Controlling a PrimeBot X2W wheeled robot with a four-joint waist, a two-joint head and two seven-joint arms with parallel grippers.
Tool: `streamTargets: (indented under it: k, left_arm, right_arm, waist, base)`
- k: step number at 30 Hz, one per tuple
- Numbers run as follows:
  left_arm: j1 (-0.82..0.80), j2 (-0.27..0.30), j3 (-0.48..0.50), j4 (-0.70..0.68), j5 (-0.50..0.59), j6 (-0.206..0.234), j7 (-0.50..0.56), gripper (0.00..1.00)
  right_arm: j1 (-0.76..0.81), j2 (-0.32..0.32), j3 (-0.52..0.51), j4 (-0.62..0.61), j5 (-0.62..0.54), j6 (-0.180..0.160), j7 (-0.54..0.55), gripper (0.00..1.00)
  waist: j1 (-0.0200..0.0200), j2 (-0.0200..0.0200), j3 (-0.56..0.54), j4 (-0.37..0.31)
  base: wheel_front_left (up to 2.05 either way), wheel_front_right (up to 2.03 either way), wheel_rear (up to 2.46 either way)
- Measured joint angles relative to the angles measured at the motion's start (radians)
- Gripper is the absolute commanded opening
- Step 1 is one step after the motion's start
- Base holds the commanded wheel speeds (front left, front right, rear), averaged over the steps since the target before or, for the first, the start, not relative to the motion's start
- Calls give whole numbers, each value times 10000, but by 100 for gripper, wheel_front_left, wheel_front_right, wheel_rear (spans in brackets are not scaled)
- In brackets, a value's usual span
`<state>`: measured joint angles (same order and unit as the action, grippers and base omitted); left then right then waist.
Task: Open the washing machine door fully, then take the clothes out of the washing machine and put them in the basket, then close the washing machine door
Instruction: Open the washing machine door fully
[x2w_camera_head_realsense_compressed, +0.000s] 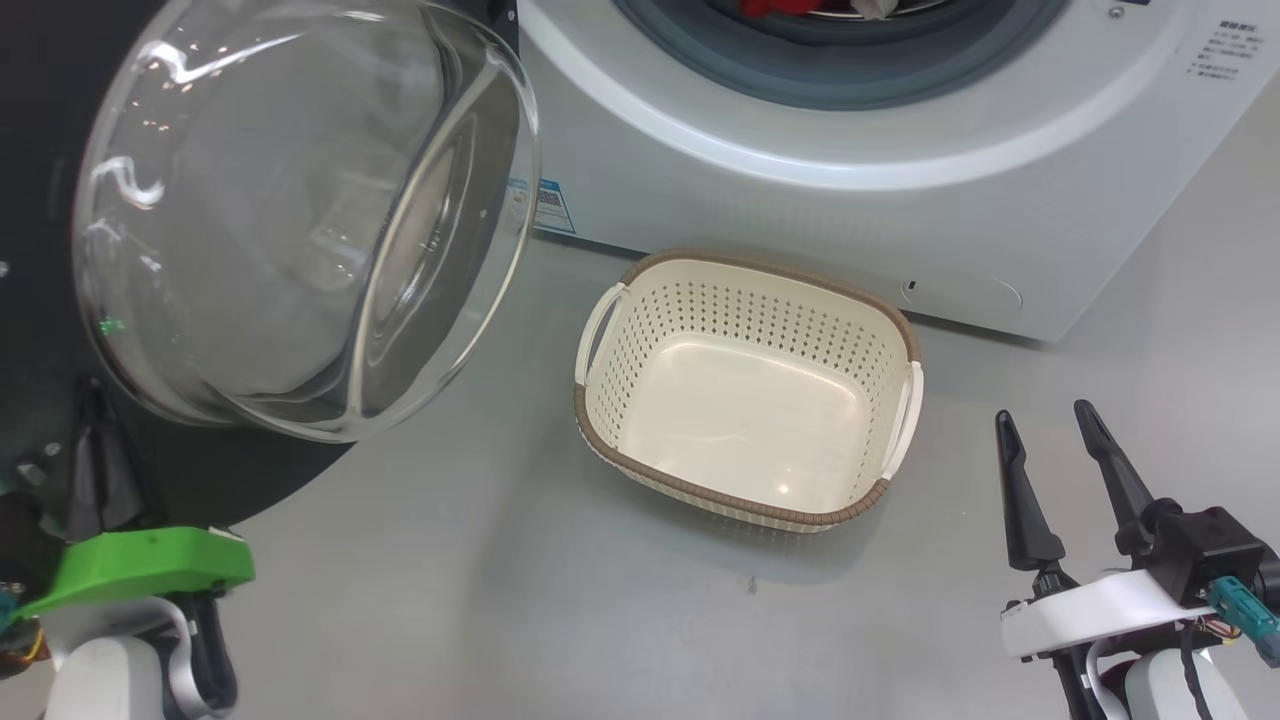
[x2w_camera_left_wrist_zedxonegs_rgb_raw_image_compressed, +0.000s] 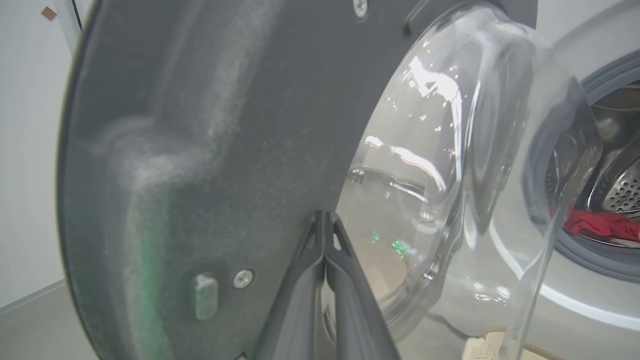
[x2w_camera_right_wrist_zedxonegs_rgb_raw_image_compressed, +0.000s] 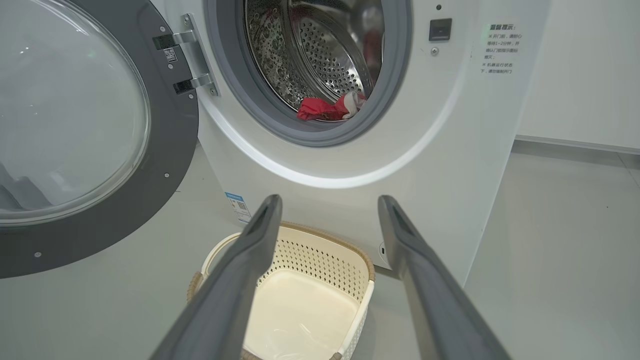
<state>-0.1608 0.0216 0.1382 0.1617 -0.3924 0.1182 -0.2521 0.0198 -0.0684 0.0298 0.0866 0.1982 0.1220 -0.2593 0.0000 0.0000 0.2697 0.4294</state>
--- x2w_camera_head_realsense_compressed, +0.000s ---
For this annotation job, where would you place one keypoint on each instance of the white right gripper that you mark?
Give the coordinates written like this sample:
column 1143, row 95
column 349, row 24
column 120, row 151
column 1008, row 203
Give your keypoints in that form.
column 1090, row 610

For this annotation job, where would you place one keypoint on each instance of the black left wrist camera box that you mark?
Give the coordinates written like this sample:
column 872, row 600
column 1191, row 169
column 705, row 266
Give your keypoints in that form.
column 25, row 545

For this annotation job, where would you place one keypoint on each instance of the red cloth garment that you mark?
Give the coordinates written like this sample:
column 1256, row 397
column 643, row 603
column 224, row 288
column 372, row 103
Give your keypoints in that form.
column 872, row 8

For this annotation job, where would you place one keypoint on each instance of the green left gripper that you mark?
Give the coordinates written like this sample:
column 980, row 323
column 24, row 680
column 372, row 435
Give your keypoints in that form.
column 150, row 565

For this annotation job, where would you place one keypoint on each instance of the round white filter cover flap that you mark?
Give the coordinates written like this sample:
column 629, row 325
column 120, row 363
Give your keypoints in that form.
column 960, row 292

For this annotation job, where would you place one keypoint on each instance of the washing machine drum opening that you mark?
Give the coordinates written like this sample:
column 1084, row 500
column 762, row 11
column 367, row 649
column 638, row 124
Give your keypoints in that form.
column 920, row 6

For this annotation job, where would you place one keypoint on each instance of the blue white energy label sticker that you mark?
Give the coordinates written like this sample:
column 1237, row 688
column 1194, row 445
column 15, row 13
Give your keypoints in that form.
column 548, row 205

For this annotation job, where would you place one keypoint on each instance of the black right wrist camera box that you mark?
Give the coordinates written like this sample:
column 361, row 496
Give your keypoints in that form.
column 1210, row 550

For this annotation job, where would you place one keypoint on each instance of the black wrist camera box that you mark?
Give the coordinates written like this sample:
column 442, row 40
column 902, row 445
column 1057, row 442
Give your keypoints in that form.
column 25, row 545
column 1210, row 550

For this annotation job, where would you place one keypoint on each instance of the white front-load washing machine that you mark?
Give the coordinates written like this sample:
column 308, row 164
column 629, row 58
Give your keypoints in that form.
column 800, row 200

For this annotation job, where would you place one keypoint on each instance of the cream perforated laundry basket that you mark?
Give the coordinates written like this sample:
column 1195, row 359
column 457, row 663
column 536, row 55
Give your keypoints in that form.
column 740, row 420

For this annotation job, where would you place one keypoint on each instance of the round glass washing machine door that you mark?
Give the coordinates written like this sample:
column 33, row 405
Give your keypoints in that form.
column 280, row 200

